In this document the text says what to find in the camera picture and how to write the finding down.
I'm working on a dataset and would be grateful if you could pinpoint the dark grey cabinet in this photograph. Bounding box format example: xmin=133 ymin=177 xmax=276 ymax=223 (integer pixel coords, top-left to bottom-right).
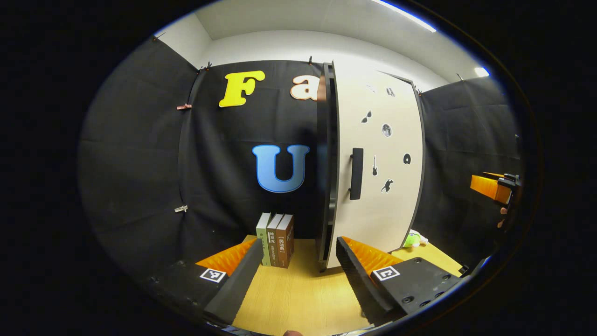
xmin=316 ymin=62 xmax=427 ymax=273

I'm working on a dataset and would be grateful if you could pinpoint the black door handle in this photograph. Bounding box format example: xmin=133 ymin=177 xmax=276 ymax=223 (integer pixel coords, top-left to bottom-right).
xmin=349 ymin=147 xmax=364 ymax=201

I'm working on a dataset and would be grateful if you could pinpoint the green white book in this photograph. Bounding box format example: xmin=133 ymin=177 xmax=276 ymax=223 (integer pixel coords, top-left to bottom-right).
xmin=256 ymin=212 xmax=272 ymax=267

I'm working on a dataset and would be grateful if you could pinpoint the dark brown book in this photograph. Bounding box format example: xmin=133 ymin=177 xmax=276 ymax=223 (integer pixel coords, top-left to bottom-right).
xmin=275 ymin=214 xmax=295 ymax=269

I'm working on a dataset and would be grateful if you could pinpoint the tan book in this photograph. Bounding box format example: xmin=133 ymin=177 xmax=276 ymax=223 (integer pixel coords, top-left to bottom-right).
xmin=266 ymin=214 xmax=284 ymax=268

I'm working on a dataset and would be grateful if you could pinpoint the black backdrop cloth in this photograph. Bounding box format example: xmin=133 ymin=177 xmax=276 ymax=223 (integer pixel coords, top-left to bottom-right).
xmin=77 ymin=36 xmax=523 ymax=280

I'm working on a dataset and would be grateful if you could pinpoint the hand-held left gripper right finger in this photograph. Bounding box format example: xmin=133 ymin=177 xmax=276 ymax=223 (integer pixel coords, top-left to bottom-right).
xmin=336 ymin=236 xmax=462 ymax=326

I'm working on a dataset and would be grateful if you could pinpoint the green white plush toy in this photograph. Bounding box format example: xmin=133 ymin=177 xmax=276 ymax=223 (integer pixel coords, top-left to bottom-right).
xmin=403 ymin=232 xmax=429 ymax=248

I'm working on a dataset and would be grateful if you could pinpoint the beige cabinet door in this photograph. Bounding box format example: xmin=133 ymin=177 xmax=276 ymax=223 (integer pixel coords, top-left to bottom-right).
xmin=326 ymin=63 xmax=424 ymax=270

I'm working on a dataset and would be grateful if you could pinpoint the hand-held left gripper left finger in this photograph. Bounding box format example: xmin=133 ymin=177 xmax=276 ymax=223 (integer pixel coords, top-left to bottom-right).
xmin=148 ymin=238 xmax=264 ymax=326

